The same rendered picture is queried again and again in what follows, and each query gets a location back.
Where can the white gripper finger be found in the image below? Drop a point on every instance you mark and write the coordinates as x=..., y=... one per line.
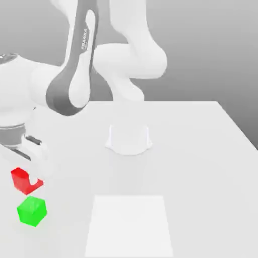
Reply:
x=33, y=177

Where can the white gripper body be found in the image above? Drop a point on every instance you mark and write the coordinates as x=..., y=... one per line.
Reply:
x=24, y=162

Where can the small red cube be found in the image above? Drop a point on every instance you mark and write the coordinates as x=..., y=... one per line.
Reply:
x=20, y=181

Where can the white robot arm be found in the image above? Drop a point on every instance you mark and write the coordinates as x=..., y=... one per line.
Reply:
x=80, y=60

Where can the small green cube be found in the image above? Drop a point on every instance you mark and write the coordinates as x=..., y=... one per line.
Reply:
x=31, y=211

